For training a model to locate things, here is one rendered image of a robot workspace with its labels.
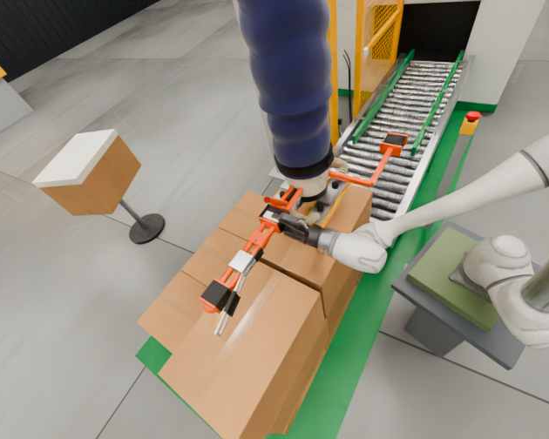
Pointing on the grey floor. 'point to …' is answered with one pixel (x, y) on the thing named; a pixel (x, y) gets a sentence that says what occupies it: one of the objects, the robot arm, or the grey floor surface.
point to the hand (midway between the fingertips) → (273, 219)
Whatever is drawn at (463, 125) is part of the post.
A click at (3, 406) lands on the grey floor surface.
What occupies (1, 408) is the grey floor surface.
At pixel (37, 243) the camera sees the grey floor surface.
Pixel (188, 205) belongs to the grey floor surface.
